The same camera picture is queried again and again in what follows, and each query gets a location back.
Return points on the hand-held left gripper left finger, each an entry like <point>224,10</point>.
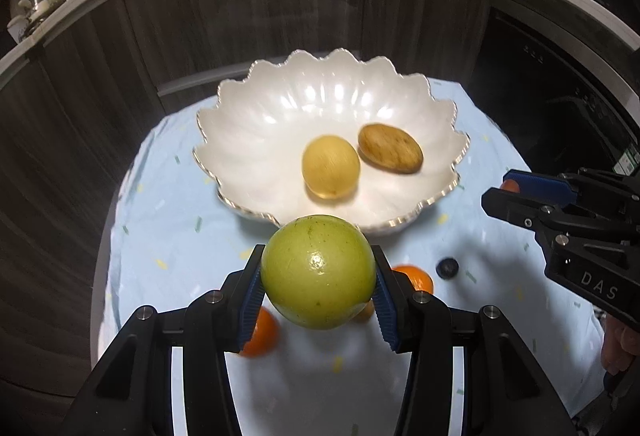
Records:
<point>250,311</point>

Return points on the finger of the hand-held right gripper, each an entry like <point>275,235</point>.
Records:
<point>535,185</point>
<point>515,211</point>

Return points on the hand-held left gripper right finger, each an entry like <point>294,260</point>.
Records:
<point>385,316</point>

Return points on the orange tangerine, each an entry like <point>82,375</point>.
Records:
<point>262,336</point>
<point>417,278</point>

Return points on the dark blueberry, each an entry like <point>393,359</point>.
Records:
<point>446,267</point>

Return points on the green jujube fruit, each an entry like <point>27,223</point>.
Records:
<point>318,272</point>

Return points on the white scalloped bowl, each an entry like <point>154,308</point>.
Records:
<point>280,116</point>

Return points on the person's right hand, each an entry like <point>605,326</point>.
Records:
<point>622,346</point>

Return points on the black built-in oven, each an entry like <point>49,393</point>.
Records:
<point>550,81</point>

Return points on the light blue confetti tablecloth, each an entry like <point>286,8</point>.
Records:
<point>165,241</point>

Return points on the brownish yellow mango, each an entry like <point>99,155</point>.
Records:
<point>390,149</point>

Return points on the yellow citrus fruit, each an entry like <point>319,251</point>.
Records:
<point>331,165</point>

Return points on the dark wood kitchen cabinet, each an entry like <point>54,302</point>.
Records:
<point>210,16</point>

